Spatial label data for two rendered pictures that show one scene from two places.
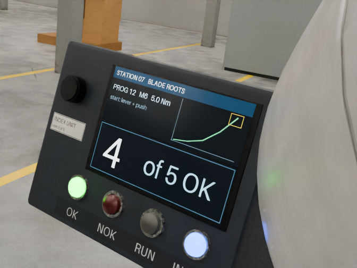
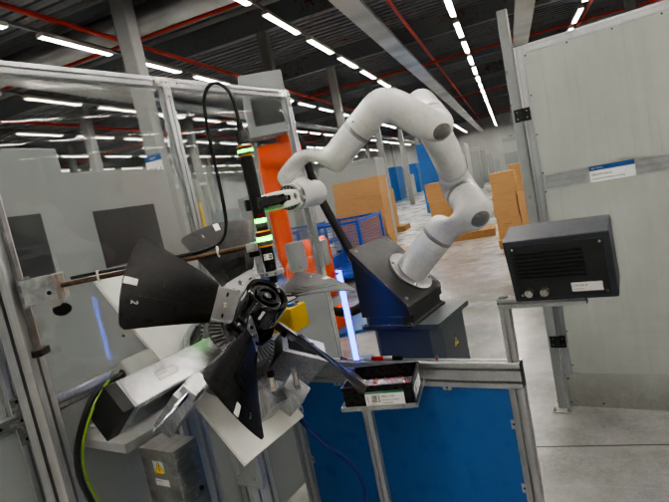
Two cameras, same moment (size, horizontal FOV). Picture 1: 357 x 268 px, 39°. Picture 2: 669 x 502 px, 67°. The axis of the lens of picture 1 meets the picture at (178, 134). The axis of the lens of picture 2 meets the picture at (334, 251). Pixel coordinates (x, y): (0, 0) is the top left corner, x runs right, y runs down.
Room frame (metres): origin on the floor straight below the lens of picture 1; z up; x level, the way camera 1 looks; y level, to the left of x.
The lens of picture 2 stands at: (1.83, -0.64, 1.45)
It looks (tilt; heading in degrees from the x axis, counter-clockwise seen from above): 6 degrees down; 178
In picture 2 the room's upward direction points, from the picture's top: 12 degrees counter-clockwise
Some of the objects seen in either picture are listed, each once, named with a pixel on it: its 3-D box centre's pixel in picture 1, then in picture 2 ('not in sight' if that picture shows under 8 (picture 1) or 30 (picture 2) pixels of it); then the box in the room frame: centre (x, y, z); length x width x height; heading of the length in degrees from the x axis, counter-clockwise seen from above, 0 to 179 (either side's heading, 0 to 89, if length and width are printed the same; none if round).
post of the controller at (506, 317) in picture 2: not in sight; (508, 329); (0.40, -0.13, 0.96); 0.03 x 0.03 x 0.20; 55
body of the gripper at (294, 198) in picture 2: not in sight; (279, 199); (0.30, -0.71, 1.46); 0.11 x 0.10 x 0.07; 145
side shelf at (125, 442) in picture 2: not in sight; (149, 417); (0.17, -1.29, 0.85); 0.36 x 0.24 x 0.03; 145
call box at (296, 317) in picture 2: not in sight; (284, 319); (-0.07, -0.81, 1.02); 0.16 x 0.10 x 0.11; 55
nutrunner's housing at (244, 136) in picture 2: not in sight; (257, 203); (0.39, -0.77, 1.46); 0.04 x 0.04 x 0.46
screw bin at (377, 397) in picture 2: not in sight; (382, 384); (0.33, -0.52, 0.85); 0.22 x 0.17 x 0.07; 70
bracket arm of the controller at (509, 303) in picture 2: not in sight; (541, 300); (0.46, -0.05, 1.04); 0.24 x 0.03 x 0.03; 55
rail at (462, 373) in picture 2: not in sight; (386, 371); (0.15, -0.48, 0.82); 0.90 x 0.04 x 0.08; 55
